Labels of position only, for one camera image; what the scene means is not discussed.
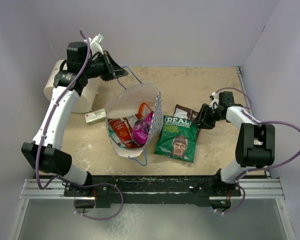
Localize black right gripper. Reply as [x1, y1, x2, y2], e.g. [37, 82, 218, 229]
[191, 103, 224, 130]

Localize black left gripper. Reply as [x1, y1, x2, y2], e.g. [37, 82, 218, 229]
[82, 50, 128, 82]

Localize brown chips bag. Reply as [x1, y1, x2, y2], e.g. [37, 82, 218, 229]
[173, 104, 199, 121]

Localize green chips bag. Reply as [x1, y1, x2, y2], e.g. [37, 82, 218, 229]
[154, 115, 198, 163]

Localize blue checkered paper bag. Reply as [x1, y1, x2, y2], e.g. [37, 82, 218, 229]
[105, 81, 163, 167]

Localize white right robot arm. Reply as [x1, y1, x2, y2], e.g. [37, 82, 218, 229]
[190, 91, 275, 196]

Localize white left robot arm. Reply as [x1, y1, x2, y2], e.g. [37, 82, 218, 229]
[21, 41, 128, 196]

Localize red orange snack bag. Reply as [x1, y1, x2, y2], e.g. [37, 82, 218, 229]
[107, 102, 153, 149]

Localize magenta snack bag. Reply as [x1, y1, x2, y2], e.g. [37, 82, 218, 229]
[132, 111, 154, 146]

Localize white paper towel roll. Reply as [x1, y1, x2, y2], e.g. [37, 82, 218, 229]
[43, 60, 100, 114]

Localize small green white box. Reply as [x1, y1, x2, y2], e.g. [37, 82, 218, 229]
[84, 108, 106, 125]

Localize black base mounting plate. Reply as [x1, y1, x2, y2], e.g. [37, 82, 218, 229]
[63, 175, 241, 208]

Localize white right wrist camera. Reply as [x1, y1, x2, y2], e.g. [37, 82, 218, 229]
[209, 92, 219, 110]

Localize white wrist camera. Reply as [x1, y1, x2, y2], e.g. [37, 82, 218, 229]
[88, 34, 104, 56]
[209, 92, 219, 110]

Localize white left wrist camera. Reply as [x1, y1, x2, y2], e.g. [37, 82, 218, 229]
[88, 34, 104, 56]

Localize aluminium rail frame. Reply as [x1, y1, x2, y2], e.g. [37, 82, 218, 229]
[9, 66, 296, 240]

